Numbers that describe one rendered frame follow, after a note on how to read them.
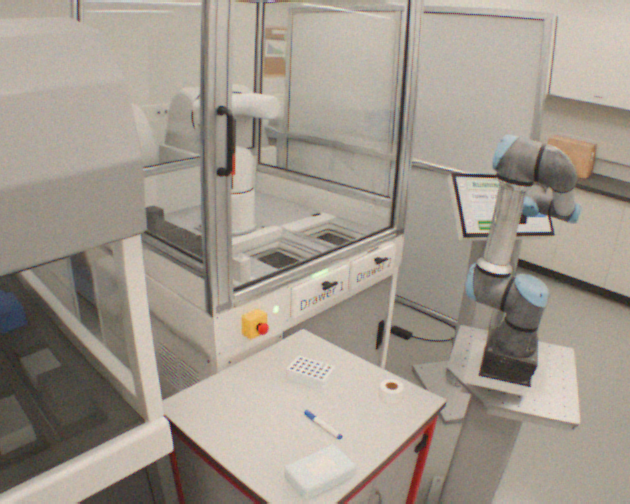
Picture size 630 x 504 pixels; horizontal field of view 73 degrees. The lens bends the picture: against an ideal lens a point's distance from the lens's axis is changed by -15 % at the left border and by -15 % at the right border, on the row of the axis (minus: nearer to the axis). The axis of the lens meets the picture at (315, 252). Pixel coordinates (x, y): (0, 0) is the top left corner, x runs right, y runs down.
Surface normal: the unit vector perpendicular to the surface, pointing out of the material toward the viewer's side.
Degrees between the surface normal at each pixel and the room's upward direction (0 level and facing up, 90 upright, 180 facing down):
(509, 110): 90
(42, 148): 69
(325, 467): 0
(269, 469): 0
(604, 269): 90
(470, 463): 90
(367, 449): 0
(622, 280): 90
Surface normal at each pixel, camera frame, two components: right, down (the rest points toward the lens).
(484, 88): -0.68, 0.25
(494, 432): -0.40, 0.34
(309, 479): 0.04, -0.92
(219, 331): 0.74, 0.29
